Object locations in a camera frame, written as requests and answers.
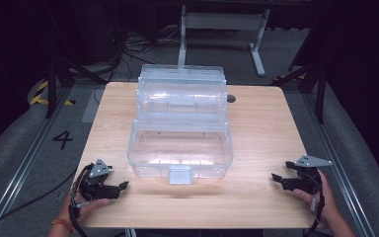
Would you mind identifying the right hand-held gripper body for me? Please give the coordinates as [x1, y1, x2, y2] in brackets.
[285, 154, 334, 196]

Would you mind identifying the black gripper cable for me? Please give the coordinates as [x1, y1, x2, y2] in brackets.
[308, 184, 327, 237]
[68, 184, 91, 237]

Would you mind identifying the metal floor rail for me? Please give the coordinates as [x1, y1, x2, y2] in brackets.
[0, 88, 74, 237]
[300, 92, 377, 237]

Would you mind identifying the bundle of black floor cables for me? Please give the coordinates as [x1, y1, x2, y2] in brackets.
[107, 16, 190, 84]

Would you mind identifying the black metal stand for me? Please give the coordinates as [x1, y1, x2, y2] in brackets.
[272, 62, 328, 125]
[43, 55, 108, 119]

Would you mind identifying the person's left hand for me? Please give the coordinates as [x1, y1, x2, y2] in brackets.
[59, 177, 111, 229]

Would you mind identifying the person's right hand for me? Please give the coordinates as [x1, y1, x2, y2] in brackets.
[292, 169, 339, 222]

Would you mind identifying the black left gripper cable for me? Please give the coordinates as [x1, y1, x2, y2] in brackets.
[68, 184, 91, 237]

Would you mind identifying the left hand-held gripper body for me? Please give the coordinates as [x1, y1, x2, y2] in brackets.
[78, 158, 114, 201]

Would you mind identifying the long black floor cable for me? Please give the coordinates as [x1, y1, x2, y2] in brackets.
[0, 167, 79, 233]

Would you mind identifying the yellow black floor tape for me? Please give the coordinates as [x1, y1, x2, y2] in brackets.
[29, 80, 77, 107]

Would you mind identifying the clear plastic storage box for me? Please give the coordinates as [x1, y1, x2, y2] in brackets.
[126, 63, 235, 186]

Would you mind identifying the white metal desk frame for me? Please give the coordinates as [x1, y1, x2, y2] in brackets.
[176, 4, 271, 77]

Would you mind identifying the orange bracelet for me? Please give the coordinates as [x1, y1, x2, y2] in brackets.
[51, 218, 77, 234]

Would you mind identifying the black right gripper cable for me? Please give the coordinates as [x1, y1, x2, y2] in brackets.
[308, 184, 327, 237]

